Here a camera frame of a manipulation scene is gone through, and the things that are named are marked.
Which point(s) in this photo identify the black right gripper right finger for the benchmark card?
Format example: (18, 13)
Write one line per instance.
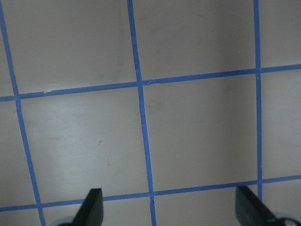
(250, 211)

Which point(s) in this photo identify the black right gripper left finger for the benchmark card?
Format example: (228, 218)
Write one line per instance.
(91, 210)

